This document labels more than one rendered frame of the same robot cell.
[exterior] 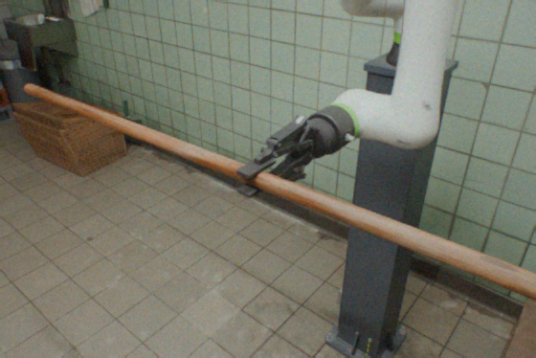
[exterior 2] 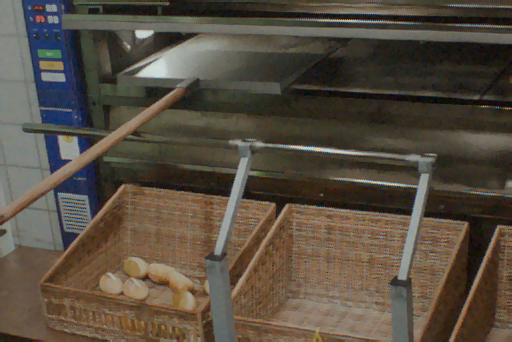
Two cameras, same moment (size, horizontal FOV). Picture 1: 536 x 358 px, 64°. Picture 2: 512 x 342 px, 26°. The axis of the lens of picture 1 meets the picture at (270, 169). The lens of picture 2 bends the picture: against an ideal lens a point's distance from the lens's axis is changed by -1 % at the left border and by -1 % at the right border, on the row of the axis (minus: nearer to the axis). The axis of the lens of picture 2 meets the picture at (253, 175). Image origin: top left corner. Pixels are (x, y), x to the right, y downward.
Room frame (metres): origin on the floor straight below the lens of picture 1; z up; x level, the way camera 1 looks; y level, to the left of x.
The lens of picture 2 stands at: (0.48, 2.34, 2.12)
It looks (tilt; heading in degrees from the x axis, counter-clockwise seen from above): 22 degrees down; 259
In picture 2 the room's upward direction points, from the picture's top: 6 degrees counter-clockwise
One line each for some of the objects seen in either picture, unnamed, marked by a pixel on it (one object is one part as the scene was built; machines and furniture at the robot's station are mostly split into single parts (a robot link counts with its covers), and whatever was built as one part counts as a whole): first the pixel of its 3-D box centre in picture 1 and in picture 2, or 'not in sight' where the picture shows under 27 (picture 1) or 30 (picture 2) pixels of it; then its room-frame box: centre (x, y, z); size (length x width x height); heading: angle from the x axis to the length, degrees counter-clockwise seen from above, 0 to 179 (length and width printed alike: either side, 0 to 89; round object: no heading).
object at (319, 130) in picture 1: (308, 143); not in sight; (0.76, -0.07, 1.18); 0.09 x 0.07 x 0.08; 141
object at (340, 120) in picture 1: (329, 131); not in sight; (0.81, -0.12, 1.18); 0.12 x 0.06 x 0.09; 51
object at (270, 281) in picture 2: not in sight; (347, 292); (-0.24, -0.19, 0.72); 0.56 x 0.49 x 0.28; 141
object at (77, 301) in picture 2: not in sight; (161, 265); (0.22, -0.56, 0.72); 0.56 x 0.49 x 0.28; 139
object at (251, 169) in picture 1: (256, 166); not in sight; (0.64, 0.02, 1.19); 0.07 x 0.03 x 0.01; 141
